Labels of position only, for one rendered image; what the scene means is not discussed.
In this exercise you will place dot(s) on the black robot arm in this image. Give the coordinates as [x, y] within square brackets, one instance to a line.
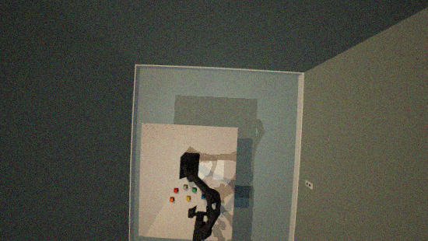
[203, 230]

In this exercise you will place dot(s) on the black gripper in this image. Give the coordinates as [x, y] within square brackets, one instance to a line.
[199, 214]

